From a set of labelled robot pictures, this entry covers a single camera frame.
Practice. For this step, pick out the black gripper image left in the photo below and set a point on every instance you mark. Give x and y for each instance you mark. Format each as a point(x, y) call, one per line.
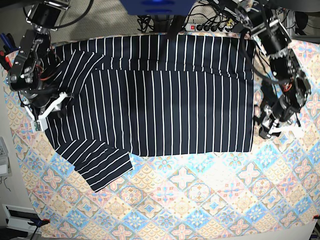
point(40, 103)

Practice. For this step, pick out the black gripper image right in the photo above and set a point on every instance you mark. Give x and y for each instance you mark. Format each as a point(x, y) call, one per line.
point(275, 111)

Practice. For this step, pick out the navy white striped T-shirt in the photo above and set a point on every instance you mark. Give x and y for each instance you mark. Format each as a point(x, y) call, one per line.
point(151, 96)

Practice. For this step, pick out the patterned tile tablecloth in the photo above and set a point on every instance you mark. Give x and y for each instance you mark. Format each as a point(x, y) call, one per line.
point(274, 186)

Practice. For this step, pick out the white device left edge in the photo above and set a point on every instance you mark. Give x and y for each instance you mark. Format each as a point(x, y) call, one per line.
point(5, 168)

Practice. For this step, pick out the red black clamp upper left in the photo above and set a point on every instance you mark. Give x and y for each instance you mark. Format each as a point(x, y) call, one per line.
point(9, 46)

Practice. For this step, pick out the white box lower left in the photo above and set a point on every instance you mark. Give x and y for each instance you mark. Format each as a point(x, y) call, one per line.
point(18, 218)

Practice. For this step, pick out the blue black clamp lower left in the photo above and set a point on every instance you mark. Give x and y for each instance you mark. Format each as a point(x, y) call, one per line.
point(38, 222)

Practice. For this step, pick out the white power strip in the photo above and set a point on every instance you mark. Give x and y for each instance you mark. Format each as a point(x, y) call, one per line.
point(223, 27)

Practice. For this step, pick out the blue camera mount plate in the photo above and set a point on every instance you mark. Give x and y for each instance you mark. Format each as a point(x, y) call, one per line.
point(158, 7)

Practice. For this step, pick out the black center post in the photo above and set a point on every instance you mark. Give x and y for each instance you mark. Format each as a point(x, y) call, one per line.
point(176, 26)

